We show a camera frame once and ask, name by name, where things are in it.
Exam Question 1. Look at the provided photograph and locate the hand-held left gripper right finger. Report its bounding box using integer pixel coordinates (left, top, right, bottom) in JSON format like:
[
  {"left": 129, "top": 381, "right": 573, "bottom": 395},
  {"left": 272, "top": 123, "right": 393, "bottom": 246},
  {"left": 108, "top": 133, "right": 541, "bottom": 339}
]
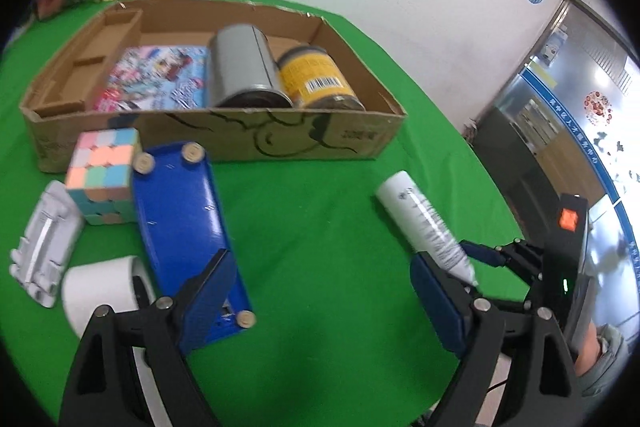
[{"left": 409, "top": 252, "right": 586, "bottom": 427}]

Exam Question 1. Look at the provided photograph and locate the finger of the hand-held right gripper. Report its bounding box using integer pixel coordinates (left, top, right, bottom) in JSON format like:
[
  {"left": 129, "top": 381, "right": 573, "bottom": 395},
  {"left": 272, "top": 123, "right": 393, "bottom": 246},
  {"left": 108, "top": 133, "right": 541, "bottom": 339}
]
[
  {"left": 492, "top": 287, "right": 543, "bottom": 314},
  {"left": 460, "top": 239, "right": 545, "bottom": 282}
]

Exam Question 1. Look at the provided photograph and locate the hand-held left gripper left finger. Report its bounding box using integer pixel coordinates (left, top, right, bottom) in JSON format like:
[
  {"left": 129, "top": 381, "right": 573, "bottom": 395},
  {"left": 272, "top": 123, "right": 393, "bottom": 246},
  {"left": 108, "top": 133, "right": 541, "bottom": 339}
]
[{"left": 57, "top": 248, "right": 238, "bottom": 427}]

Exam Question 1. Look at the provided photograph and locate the white spray bottle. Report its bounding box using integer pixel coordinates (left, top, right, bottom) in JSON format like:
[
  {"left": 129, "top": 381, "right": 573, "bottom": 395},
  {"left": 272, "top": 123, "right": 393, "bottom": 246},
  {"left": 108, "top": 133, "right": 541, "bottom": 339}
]
[{"left": 375, "top": 171, "right": 479, "bottom": 287}]

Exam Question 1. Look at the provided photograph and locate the blue plastic board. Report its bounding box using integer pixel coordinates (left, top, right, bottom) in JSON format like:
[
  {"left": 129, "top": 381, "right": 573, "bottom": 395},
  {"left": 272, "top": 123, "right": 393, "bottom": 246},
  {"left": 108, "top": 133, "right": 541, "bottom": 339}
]
[{"left": 131, "top": 142, "right": 257, "bottom": 350}]

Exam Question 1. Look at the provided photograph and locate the brown cardboard box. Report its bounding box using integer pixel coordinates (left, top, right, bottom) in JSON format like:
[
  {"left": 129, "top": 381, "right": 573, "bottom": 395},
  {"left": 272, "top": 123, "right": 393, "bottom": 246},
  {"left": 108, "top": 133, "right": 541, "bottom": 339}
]
[{"left": 19, "top": 0, "right": 407, "bottom": 174}]

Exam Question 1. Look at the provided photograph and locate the pastel puzzle cube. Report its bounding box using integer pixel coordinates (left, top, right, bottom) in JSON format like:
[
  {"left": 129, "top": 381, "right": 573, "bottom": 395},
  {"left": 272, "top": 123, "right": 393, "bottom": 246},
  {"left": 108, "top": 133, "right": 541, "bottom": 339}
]
[{"left": 65, "top": 128, "right": 142, "bottom": 226}]

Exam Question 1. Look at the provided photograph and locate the white plastic phone stand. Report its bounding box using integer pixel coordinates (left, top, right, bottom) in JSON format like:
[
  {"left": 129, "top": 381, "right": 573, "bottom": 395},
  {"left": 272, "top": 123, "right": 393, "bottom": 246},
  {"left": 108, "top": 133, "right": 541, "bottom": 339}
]
[{"left": 9, "top": 180, "right": 85, "bottom": 309}]

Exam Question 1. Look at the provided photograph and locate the colourful printed game box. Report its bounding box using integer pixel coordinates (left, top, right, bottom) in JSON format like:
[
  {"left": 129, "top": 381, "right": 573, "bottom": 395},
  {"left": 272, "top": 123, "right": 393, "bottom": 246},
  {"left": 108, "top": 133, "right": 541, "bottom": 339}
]
[{"left": 92, "top": 45, "right": 211, "bottom": 112}]

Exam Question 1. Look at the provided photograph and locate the silver metal can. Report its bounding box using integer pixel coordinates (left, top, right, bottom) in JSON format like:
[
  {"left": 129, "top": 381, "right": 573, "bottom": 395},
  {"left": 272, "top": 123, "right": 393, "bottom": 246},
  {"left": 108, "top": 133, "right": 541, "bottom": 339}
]
[{"left": 206, "top": 24, "right": 294, "bottom": 108}]

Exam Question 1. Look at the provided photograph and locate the yellow label flower jar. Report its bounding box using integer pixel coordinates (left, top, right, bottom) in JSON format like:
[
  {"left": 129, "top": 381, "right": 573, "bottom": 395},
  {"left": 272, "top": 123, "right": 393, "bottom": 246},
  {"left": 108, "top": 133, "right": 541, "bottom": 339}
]
[{"left": 276, "top": 46, "right": 366, "bottom": 112}]

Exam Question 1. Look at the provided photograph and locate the person's right forearm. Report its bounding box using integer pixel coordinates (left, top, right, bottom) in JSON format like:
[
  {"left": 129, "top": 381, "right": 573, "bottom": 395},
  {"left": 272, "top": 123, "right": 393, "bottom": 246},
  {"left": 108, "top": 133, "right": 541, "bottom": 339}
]
[{"left": 572, "top": 322, "right": 630, "bottom": 400}]

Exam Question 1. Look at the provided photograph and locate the glass door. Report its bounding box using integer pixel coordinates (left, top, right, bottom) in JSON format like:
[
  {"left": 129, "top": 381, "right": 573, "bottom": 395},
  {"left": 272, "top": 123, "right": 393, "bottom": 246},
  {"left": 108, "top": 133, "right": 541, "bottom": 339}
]
[{"left": 470, "top": 0, "right": 640, "bottom": 408}]

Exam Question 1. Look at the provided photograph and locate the red round door sticker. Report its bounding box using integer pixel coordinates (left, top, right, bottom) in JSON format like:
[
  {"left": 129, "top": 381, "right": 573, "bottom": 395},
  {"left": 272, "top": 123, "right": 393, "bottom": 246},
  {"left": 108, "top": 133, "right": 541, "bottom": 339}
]
[{"left": 582, "top": 91, "right": 615, "bottom": 125}]

